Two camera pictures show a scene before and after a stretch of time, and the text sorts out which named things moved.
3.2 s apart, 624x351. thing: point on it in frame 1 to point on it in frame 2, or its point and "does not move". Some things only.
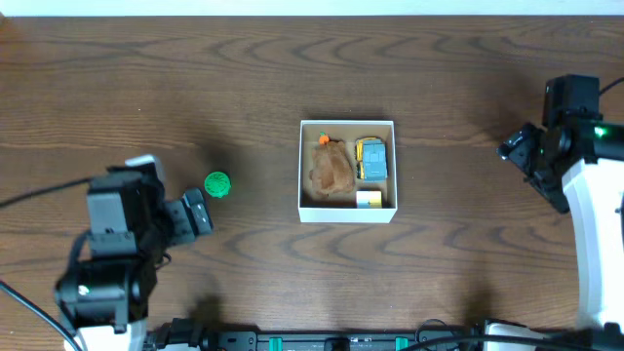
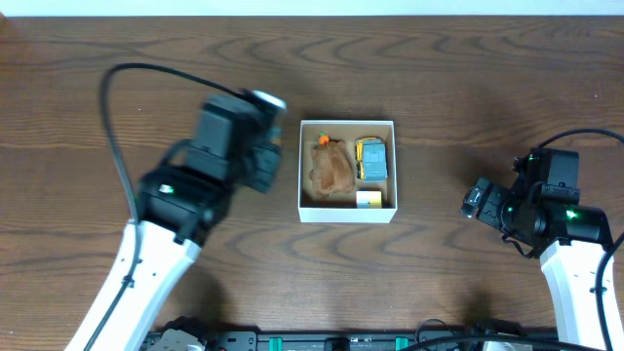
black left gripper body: (190, 214) to (263, 163)
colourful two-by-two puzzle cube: (369, 199) does not move
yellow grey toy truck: (371, 159) does not move
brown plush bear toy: (332, 171) does not move
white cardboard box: (347, 172) does not move
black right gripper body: (523, 153) to (487, 206)
